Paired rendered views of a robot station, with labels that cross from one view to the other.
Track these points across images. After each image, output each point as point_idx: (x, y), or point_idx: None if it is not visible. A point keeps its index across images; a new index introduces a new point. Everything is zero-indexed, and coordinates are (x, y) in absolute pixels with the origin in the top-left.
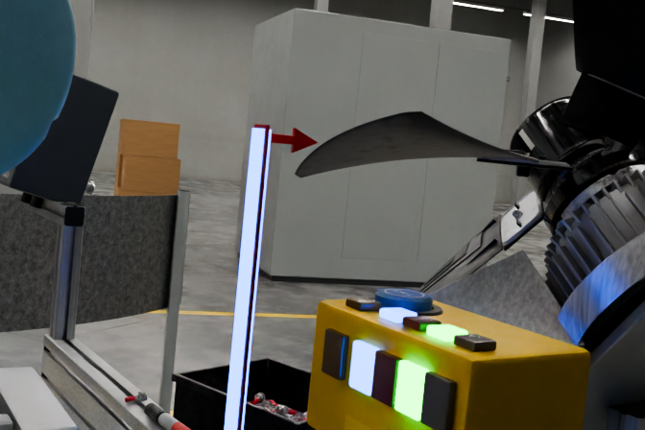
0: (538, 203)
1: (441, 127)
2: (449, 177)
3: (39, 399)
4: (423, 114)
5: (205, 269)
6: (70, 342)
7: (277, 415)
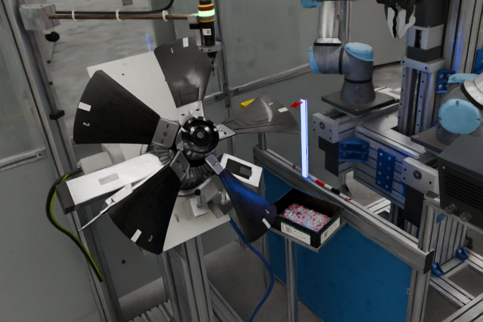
0: (209, 155)
1: (256, 100)
2: None
3: (322, 117)
4: (261, 94)
5: None
6: (415, 244)
7: (299, 190)
